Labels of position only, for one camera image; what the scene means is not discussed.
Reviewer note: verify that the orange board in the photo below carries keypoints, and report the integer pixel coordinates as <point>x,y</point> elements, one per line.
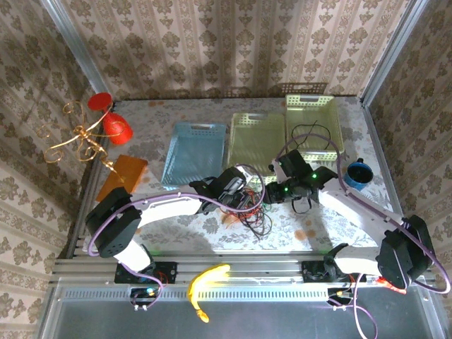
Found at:
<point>132,169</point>

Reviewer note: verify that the blue perforated plastic basket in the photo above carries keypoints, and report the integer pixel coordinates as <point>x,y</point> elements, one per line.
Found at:
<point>194,155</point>

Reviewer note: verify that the deep pale yellow basket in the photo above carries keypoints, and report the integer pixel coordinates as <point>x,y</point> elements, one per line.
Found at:
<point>318,109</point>

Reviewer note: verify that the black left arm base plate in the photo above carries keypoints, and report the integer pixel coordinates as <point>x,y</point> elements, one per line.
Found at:
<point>169,272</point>

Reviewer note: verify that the perforated metal strip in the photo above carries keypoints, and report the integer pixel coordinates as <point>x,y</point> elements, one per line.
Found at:
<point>247,294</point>

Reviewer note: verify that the aluminium frame post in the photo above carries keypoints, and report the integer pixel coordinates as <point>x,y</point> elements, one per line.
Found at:
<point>395,49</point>
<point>78,49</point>

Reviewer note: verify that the red plastic goblet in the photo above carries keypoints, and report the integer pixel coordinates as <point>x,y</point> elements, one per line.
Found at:
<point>114,129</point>

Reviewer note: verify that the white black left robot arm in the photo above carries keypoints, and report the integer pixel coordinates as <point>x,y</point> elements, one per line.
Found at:
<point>166,209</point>

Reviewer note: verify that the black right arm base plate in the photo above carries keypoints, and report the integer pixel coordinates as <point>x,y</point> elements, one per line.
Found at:
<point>312,273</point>

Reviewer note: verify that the yellow banana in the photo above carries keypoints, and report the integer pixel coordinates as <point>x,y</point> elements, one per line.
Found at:
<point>208,273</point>

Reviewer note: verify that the red snack packet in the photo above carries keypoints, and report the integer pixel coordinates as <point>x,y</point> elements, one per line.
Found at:
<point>388,284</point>

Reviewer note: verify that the black connector box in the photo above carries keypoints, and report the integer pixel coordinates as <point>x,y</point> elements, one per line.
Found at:
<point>339,294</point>
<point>141,293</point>

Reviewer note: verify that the blue mug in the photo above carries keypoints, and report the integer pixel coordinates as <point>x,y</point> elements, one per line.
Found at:
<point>358,174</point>

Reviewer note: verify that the aluminium frame rail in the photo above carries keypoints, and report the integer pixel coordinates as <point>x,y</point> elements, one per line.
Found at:
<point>265,270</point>

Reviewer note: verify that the shallow pale yellow basket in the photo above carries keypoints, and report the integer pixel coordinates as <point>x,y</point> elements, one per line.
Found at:
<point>256,141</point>

